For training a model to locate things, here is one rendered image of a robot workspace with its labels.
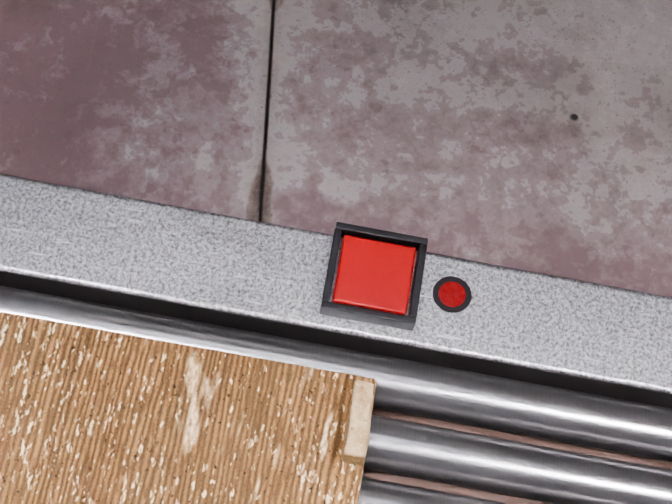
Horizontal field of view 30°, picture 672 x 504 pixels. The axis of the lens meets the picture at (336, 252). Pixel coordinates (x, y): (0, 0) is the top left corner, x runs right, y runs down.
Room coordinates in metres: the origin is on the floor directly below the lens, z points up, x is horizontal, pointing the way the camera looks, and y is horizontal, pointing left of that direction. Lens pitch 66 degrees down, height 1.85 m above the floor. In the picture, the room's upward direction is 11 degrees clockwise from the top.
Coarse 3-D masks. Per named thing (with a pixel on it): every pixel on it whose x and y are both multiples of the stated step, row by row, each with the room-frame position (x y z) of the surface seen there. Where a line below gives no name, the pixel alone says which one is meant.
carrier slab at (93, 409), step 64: (0, 320) 0.31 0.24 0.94; (0, 384) 0.26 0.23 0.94; (64, 384) 0.27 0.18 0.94; (128, 384) 0.28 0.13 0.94; (192, 384) 0.28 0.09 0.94; (256, 384) 0.29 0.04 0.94; (320, 384) 0.30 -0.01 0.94; (0, 448) 0.21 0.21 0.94; (64, 448) 0.22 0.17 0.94; (128, 448) 0.23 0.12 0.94; (192, 448) 0.24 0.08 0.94; (256, 448) 0.25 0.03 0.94; (320, 448) 0.25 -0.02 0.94
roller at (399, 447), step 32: (384, 448) 0.27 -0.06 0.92; (416, 448) 0.27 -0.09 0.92; (448, 448) 0.28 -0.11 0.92; (480, 448) 0.28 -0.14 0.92; (512, 448) 0.29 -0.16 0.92; (544, 448) 0.29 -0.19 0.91; (448, 480) 0.26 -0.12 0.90; (480, 480) 0.26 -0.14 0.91; (512, 480) 0.26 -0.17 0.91; (544, 480) 0.27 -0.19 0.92; (576, 480) 0.27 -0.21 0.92; (608, 480) 0.28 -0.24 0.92; (640, 480) 0.28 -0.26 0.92
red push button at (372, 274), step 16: (352, 240) 0.43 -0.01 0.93; (368, 240) 0.43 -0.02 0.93; (352, 256) 0.42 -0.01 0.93; (368, 256) 0.42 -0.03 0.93; (384, 256) 0.42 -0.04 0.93; (400, 256) 0.42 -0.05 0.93; (352, 272) 0.40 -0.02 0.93; (368, 272) 0.41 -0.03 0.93; (384, 272) 0.41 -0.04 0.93; (400, 272) 0.41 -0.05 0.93; (336, 288) 0.39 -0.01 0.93; (352, 288) 0.39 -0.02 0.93; (368, 288) 0.39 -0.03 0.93; (384, 288) 0.39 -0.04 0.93; (400, 288) 0.40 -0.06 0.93; (352, 304) 0.38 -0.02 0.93; (368, 304) 0.38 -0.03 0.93; (384, 304) 0.38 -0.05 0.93; (400, 304) 0.38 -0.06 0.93
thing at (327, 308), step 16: (336, 224) 0.44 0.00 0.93; (336, 240) 0.43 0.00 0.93; (384, 240) 0.44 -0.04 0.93; (400, 240) 0.44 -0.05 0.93; (416, 240) 0.44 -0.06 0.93; (336, 256) 0.41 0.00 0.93; (416, 272) 0.41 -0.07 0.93; (416, 288) 0.40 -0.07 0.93; (336, 304) 0.37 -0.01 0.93; (416, 304) 0.38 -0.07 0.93; (368, 320) 0.37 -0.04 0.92; (384, 320) 0.37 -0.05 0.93; (400, 320) 0.37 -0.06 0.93
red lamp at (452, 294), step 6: (450, 282) 0.42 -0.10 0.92; (444, 288) 0.41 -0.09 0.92; (450, 288) 0.41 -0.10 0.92; (456, 288) 0.41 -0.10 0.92; (462, 288) 0.41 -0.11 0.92; (444, 294) 0.41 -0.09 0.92; (450, 294) 0.41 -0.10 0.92; (456, 294) 0.41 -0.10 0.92; (462, 294) 0.41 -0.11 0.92; (444, 300) 0.40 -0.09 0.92; (450, 300) 0.40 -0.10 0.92; (456, 300) 0.40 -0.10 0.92; (462, 300) 0.40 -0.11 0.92; (450, 306) 0.40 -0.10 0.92; (456, 306) 0.40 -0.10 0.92
